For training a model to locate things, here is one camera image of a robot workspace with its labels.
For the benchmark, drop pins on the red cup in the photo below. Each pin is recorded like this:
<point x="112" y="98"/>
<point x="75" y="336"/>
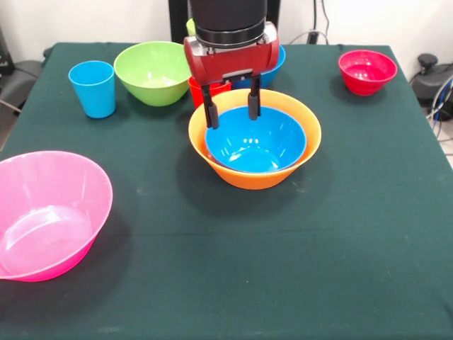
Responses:
<point x="196" y="93"/>

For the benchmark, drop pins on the orange bowl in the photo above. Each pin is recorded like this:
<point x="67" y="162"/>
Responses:
<point x="255" y="178"/>

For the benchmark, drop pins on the green cup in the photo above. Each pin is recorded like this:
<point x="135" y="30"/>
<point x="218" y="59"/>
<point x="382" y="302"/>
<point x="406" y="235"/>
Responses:
<point x="191" y="27"/>

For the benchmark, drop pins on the large pink bowl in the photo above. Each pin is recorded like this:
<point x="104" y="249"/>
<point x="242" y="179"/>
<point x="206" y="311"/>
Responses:
<point x="53" y="219"/>

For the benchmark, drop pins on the blue bowl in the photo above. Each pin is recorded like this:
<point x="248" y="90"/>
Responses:
<point x="255" y="145"/>
<point x="270" y="76"/>

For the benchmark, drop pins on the blue cup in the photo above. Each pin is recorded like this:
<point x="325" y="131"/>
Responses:
<point x="93" y="95"/>

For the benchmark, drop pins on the dark green tablecloth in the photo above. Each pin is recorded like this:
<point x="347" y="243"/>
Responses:
<point x="177" y="248"/>

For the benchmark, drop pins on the green bowl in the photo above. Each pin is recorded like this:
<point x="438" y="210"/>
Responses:
<point x="152" y="78"/>

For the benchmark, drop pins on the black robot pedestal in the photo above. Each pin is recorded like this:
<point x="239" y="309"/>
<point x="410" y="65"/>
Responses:
<point x="178" y="17"/>

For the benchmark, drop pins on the small pink-red bowl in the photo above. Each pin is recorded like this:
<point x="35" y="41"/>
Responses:
<point x="368" y="76"/>

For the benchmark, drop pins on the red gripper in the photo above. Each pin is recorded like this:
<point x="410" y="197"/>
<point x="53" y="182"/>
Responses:
<point x="233" y="62"/>

